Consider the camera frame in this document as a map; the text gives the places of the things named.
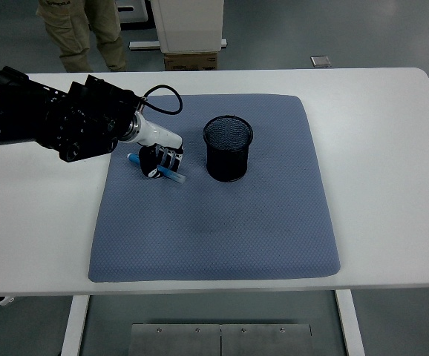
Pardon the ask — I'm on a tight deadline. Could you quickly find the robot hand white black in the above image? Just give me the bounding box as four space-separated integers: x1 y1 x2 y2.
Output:
136 115 186 180

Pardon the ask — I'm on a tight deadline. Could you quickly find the blue marker pen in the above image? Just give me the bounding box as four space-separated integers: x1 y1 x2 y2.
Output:
126 153 187 185

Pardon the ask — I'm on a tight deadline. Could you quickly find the black mesh pen holder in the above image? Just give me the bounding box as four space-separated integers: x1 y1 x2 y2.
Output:
202 115 255 183

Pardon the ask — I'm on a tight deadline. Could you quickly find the brown cardboard box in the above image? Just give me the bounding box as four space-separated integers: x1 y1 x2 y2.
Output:
163 51 219 71

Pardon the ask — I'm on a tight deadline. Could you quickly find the white base bar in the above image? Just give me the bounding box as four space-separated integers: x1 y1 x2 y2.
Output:
128 38 229 51

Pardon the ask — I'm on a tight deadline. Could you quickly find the blue-grey textured mat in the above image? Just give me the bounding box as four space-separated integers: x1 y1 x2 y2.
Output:
88 93 341 283

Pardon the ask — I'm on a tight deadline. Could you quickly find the person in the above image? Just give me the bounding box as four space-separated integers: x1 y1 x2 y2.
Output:
36 0 128 73

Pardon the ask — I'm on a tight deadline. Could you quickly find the grey metal plate with screws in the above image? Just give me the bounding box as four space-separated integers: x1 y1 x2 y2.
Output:
220 323 313 356
127 323 222 356

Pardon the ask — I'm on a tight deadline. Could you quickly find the white table leg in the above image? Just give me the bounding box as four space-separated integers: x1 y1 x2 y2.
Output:
333 289 366 356
59 295 91 356

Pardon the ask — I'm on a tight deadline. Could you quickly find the grey equipment frame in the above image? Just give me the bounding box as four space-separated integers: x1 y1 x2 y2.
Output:
116 0 153 31

